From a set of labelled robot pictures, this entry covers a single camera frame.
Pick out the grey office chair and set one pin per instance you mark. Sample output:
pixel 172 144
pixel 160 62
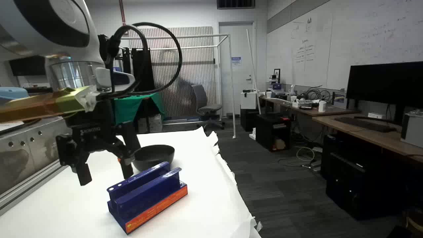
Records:
pixel 205 105

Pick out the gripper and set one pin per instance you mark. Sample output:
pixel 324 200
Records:
pixel 91 129

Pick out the black keyboard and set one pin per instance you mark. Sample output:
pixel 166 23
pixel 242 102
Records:
pixel 363 124

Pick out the white box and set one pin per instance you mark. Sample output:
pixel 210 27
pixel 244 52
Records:
pixel 413 130

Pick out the white bottle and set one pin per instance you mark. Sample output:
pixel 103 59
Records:
pixel 322 106

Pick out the blue door sign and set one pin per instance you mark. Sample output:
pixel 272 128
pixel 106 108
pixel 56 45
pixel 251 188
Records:
pixel 236 61

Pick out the black monitor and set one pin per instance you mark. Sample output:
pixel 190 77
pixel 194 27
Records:
pixel 383 84

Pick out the white pipe frame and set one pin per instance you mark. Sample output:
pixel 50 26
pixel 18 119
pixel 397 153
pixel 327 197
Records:
pixel 231 82

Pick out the white pole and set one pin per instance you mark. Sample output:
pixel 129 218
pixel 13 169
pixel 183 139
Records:
pixel 253 72

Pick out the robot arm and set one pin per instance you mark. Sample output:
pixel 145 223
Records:
pixel 39 29

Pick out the red pipe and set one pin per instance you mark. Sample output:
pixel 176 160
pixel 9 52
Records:
pixel 122 13

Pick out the green cloth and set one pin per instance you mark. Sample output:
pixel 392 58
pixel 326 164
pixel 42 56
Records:
pixel 127 107

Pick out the ribbed wall panel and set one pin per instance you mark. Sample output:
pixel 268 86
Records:
pixel 198 66

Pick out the row of computer towers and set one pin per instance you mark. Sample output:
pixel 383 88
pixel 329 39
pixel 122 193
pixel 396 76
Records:
pixel 357 178

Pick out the blue holder with orange base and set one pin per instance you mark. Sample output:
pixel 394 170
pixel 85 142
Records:
pixel 148 198

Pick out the white door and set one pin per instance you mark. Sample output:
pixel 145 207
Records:
pixel 241 82

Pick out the black cabinet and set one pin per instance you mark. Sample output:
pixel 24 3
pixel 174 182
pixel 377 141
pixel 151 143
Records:
pixel 272 132

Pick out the long wooden desk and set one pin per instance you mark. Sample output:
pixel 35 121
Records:
pixel 310 110

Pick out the wall mounted black screen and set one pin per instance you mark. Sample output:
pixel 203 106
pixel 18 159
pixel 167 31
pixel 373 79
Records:
pixel 28 66

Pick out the air vent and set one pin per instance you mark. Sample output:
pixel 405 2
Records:
pixel 235 4

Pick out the black bowl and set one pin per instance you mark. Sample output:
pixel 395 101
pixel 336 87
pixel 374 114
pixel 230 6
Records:
pixel 155 157

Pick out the whiteboard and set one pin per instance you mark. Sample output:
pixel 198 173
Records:
pixel 363 36

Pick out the aluminium frame rail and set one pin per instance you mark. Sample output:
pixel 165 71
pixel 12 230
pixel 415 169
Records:
pixel 29 188

